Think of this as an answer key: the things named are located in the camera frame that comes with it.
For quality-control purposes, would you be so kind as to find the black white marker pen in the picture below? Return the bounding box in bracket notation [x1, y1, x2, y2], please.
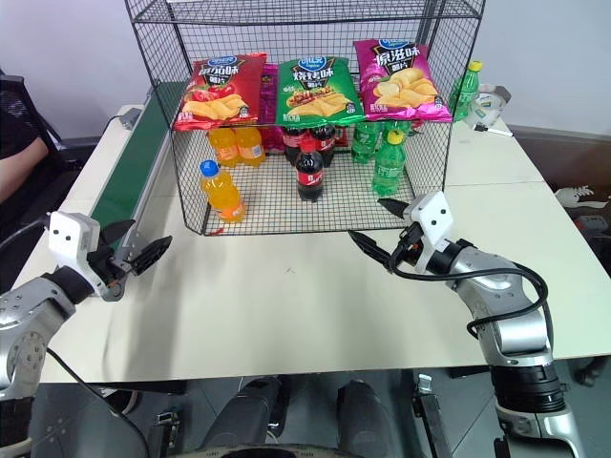
[472, 122, 515, 138]

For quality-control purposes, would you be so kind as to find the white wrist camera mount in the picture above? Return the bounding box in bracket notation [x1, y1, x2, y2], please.
[404, 190, 455, 276]
[49, 211, 102, 288]

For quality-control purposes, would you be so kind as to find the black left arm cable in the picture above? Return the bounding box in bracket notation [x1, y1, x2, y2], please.
[0, 214, 53, 250]

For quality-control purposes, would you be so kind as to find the white grey tape dispenser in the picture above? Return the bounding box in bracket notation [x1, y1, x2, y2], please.
[470, 83, 513, 127]

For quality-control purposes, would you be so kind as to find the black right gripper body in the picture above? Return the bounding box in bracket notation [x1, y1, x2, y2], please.
[393, 220, 427, 269]

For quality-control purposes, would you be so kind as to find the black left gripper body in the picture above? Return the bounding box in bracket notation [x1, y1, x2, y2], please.
[88, 241, 140, 303]

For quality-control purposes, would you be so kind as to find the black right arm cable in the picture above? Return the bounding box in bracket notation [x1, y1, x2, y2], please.
[387, 233, 556, 341]

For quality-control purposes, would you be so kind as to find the green soda bottle yellow cap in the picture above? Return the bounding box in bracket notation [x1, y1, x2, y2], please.
[371, 129, 409, 198]
[447, 60, 484, 124]

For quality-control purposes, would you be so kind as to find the dark rounded shape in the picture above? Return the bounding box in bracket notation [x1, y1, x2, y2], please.
[335, 378, 403, 458]
[203, 376, 284, 458]

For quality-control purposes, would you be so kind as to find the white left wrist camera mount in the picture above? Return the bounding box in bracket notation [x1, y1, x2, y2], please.
[49, 211, 102, 288]

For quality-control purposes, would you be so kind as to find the black wire mesh shelf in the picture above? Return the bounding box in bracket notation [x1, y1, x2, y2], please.
[124, 0, 488, 238]

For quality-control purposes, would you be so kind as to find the green conveyor belt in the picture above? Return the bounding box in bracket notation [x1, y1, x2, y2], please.
[89, 79, 188, 261]

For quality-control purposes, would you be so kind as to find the green potato chips bag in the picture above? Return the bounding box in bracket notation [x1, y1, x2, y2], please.
[275, 55, 360, 128]

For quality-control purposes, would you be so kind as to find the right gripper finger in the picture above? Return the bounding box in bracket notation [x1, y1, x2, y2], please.
[348, 230, 398, 274]
[377, 197, 413, 220]

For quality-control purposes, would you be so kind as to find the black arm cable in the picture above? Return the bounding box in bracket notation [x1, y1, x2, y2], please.
[0, 214, 53, 250]
[387, 233, 556, 341]

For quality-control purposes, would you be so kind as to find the orange soda bottle blue cap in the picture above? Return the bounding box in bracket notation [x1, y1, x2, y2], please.
[199, 159, 247, 224]

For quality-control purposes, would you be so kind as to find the magenta potato chips bag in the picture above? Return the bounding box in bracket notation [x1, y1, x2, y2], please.
[352, 39, 453, 123]

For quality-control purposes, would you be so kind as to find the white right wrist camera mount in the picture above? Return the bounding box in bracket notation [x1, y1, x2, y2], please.
[404, 190, 455, 276]

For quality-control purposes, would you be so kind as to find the person in dark clothes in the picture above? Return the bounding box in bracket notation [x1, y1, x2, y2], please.
[0, 121, 52, 205]

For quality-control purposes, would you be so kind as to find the black metal strut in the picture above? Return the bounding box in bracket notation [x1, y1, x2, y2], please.
[412, 374, 453, 458]

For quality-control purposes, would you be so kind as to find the thin black body cable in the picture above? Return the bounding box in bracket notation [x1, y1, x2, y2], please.
[45, 346, 150, 458]

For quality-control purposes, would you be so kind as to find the cola bottle red label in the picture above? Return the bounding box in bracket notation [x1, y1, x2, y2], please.
[294, 140, 327, 204]
[281, 124, 314, 168]
[310, 122, 338, 166]

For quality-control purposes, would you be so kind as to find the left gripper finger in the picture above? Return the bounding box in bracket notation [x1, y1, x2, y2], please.
[101, 219, 137, 250]
[130, 235, 174, 276]

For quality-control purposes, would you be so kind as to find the red potato chips bag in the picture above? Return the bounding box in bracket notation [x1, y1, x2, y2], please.
[172, 51, 267, 133]

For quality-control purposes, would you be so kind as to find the purple snack bag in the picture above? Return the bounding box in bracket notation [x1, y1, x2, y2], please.
[260, 63, 287, 155]

